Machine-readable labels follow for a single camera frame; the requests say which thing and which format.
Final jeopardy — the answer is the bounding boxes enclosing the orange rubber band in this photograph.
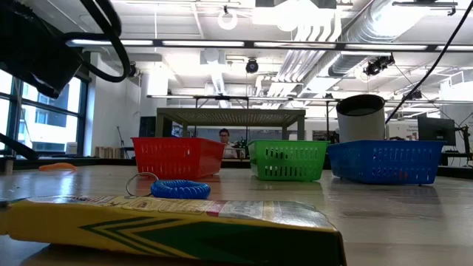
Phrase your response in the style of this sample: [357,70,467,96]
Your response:
[38,162,78,172]

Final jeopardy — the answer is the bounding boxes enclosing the person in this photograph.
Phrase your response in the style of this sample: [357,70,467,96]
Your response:
[217,128,238,159]

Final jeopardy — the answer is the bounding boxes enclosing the green plastic basket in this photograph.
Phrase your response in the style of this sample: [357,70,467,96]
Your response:
[246,139,331,183]

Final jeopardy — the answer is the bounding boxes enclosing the red plastic basket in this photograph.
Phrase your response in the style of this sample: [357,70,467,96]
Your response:
[131,137,226,181]

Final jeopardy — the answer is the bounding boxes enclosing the black panel on stand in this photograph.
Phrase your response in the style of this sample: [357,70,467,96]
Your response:
[138,115,157,138]

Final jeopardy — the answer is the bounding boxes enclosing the black crossbar with light strips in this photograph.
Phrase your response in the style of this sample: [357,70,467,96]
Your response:
[66,38,473,52]

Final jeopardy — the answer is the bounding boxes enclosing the round white pendant lamp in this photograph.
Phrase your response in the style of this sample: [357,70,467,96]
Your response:
[217,4,239,31]

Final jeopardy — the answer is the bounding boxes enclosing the thin dark tripod stand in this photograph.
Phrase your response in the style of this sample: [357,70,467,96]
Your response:
[116,125,127,149]

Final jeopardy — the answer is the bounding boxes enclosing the grey cylindrical pen cup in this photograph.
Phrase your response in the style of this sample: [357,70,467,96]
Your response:
[335,93,387,143]

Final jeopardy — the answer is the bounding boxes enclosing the wooden boards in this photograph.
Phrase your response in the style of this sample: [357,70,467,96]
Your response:
[94,146,123,160]

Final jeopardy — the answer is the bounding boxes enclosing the yellow green crayon box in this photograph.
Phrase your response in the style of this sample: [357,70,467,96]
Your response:
[0,194,347,266]

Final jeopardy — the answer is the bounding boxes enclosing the blue plastic basket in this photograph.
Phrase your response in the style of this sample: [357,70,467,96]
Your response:
[327,140,446,185]

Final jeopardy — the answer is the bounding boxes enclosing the black computer monitor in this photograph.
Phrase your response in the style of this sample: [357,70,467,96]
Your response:
[418,116,457,146]

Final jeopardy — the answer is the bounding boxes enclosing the black metal rig frame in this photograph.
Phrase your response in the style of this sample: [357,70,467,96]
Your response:
[146,94,336,141]

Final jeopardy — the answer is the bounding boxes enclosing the blue spiral wristband key ring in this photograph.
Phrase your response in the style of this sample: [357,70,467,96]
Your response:
[125,171,211,201]

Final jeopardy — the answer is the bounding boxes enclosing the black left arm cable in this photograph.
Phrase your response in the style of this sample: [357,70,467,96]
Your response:
[64,0,131,84]

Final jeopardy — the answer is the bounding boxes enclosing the silver ventilation duct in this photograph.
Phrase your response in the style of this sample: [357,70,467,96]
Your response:
[327,0,429,78]

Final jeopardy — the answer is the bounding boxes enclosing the large window dark frame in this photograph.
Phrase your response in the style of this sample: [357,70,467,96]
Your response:
[0,68,89,157]

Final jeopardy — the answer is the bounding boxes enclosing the long black right arm cable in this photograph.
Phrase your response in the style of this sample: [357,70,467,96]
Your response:
[385,0,473,125]

